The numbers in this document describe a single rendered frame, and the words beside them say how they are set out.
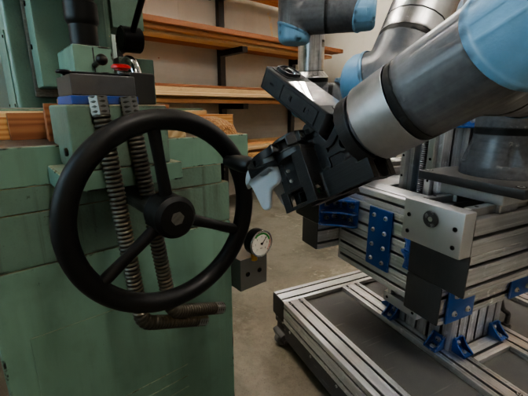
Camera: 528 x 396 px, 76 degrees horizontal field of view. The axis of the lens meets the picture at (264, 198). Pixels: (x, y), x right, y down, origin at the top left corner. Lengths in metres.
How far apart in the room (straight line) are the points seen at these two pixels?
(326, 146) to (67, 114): 0.34
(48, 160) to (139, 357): 0.42
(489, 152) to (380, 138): 0.53
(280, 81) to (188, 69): 3.10
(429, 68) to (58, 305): 0.63
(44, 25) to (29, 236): 0.45
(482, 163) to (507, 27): 0.57
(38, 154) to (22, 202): 0.08
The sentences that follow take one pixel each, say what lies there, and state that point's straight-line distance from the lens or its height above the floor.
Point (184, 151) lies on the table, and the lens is 0.68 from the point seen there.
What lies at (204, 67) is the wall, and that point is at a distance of 3.56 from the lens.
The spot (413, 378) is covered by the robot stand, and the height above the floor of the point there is 0.21.
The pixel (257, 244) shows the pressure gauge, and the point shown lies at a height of 0.66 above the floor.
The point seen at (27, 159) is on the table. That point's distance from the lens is 0.61.
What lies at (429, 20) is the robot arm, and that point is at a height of 1.05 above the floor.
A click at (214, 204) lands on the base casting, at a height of 0.75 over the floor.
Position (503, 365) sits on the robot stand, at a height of 0.21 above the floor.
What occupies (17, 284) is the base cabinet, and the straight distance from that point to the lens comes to 0.66.
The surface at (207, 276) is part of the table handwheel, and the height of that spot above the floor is 0.70.
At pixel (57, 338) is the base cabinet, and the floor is 0.57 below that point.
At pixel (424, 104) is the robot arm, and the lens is 0.28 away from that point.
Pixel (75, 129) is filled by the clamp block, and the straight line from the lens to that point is 0.52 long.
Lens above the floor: 0.95
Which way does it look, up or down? 15 degrees down
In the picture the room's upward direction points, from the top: straight up
